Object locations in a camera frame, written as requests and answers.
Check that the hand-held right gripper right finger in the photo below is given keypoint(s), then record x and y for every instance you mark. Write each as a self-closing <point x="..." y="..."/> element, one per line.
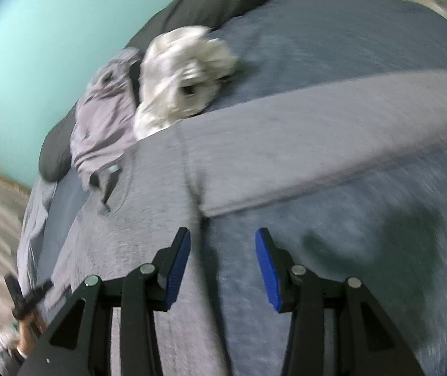
<point x="268" y="270"/>

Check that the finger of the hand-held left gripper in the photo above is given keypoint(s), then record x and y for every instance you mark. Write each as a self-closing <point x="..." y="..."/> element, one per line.
<point x="42" y="290"/>

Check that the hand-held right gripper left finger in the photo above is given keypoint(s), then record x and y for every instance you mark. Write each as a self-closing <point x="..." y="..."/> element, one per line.
<point x="178" y="266"/>

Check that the grey knit sweater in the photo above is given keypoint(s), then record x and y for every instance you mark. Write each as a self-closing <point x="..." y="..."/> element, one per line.
<point x="286" y="137"/>

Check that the person's left hand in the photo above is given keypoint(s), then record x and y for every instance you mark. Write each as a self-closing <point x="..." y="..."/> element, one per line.
<point x="27" y="342"/>

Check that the light grey duvet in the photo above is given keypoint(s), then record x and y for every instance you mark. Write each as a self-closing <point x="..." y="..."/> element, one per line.
<point x="35" y="219"/>

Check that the lilac grey shirt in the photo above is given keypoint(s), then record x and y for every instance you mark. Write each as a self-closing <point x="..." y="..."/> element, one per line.
<point x="98" y="125"/>

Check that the black garment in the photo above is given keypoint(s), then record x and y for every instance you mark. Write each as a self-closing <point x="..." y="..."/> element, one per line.
<point x="134" y="82"/>

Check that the white shirt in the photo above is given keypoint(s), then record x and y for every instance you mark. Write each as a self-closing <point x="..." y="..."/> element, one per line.
<point x="168" y="74"/>

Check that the blue patterned bed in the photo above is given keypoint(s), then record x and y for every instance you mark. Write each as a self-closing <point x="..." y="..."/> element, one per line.
<point x="345" y="27"/>

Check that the dark grey long pillow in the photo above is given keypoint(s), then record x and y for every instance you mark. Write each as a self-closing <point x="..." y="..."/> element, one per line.
<point x="215" y="4"/>

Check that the wooden frame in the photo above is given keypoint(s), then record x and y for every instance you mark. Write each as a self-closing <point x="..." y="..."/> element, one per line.
<point x="7" y="176"/>

